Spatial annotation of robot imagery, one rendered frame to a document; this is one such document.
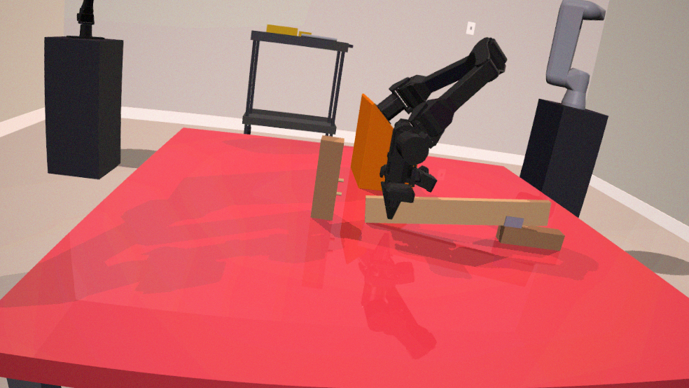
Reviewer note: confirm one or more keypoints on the long wooden rail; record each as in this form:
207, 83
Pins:
459, 211

